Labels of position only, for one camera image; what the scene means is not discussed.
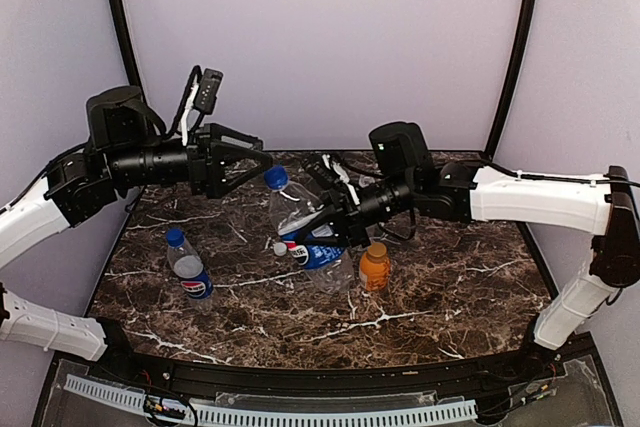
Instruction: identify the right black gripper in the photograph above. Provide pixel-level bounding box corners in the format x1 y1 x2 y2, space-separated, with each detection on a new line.
292 171 417 247

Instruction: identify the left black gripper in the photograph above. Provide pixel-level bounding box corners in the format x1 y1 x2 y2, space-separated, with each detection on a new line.
107 120 274 198

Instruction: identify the blue label water bottle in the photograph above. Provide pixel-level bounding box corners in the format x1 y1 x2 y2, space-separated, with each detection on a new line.
264 165 354 294

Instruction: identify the white bottle cap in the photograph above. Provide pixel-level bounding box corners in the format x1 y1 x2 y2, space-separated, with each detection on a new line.
273 242 288 256

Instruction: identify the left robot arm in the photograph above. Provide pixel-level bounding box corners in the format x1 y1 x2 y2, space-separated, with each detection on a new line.
1 86 273 383

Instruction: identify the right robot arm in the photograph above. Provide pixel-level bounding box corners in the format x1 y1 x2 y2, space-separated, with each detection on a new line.
285 121 639 381

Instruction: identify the orange juice bottle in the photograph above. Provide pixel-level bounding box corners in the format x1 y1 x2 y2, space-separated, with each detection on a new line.
359 242 391 292

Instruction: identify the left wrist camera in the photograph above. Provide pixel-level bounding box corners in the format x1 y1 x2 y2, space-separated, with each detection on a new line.
168 65 224 146

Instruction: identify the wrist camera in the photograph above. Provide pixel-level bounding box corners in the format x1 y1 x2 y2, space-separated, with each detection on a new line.
168 65 224 146
302 153 360 205

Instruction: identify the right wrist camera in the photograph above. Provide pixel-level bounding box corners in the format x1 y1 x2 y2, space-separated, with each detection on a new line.
302 153 360 205

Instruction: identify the black front rail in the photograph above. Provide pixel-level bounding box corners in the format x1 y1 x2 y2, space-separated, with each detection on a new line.
91 352 553 398

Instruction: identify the left black frame post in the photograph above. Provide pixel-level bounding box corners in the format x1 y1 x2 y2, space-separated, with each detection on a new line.
108 0 142 87

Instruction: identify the black frame post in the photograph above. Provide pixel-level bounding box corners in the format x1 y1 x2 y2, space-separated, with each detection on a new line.
108 0 142 87
484 0 536 159

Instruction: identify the white slotted cable duct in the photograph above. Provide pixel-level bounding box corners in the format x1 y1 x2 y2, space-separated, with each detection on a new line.
64 374 477 426

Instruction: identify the right black frame post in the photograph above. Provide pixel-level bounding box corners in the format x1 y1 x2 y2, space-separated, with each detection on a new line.
484 0 536 159

